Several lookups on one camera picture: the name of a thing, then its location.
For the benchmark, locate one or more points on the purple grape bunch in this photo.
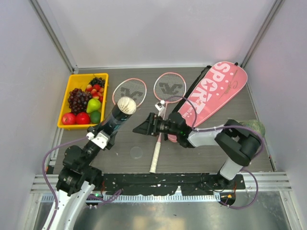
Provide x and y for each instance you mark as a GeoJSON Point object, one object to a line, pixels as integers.
{"type": "Point", "coordinates": [78, 100]}

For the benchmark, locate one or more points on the pink badminton racket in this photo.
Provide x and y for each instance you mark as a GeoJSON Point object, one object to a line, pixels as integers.
{"type": "Point", "coordinates": [133, 88]}
{"type": "Point", "coordinates": [168, 89]}

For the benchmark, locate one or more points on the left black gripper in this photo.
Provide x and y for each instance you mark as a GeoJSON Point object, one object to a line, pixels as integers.
{"type": "Point", "coordinates": [111, 141]}

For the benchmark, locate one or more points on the left red apple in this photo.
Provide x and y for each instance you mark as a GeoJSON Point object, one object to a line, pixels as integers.
{"type": "Point", "coordinates": [68, 119]}

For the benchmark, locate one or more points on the green netted melon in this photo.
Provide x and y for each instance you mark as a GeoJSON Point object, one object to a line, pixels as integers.
{"type": "Point", "coordinates": [255, 125]}

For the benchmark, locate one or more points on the white shuttlecock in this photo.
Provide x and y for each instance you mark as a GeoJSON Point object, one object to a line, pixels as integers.
{"type": "Point", "coordinates": [127, 105]}

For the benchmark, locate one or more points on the yellow plastic bin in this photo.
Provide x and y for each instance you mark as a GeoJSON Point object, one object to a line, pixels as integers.
{"type": "Point", "coordinates": [81, 81]}

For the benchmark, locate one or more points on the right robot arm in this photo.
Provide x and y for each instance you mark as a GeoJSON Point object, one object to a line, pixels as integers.
{"type": "Point", "coordinates": [240, 143]}

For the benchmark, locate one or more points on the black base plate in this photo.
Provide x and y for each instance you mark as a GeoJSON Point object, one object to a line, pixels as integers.
{"type": "Point", "coordinates": [166, 184]}

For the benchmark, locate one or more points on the left pink badminton racket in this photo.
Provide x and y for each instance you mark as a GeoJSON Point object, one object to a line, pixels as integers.
{"type": "Point", "coordinates": [133, 88]}

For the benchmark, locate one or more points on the pink racket bag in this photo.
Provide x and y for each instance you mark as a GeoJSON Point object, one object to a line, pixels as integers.
{"type": "Point", "coordinates": [211, 92]}

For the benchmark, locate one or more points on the right pink badminton racket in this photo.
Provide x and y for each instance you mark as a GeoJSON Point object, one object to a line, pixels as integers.
{"type": "Point", "coordinates": [168, 89]}

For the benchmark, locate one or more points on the clear tube lid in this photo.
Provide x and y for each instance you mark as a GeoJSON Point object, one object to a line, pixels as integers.
{"type": "Point", "coordinates": [136, 152]}

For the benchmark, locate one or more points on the red apple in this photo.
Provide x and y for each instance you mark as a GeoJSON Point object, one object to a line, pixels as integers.
{"type": "Point", "coordinates": [68, 119]}
{"type": "Point", "coordinates": [83, 118]}

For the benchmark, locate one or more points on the green lime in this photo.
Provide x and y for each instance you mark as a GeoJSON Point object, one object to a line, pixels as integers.
{"type": "Point", "coordinates": [95, 117]}

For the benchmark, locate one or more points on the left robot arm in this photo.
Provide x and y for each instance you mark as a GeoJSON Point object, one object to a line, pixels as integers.
{"type": "Point", "coordinates": [78, 178]}

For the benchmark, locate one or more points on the green pear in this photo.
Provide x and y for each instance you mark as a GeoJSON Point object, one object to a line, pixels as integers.
{"type": "Point", "coordinates": [93, 105]}

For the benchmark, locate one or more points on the right red apple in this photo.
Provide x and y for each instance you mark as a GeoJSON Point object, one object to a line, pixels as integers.
{"type": "Point", "coordinates": [83, 118]}

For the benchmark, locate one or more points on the black shuttlecock tube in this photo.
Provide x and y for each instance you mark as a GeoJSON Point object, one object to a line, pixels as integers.
{"type": "Point", "coordinates": [114, 121]}

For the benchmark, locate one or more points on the white cable duct strip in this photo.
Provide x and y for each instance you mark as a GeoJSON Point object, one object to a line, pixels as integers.
{"type": "Point", "coordinates": [177, 197]}

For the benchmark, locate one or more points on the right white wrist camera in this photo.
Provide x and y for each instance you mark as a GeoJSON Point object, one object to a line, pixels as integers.
{"type": "Point", "coordinates": [161, 107]}

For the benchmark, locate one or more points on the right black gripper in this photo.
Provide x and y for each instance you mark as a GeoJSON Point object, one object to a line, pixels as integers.
{"type": "Point", "coordinates": [149, 127]}

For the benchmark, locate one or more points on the black grape bunch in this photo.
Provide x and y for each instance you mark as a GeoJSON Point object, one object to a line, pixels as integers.
{"type": "Point", "coordinates": [98, 81]}

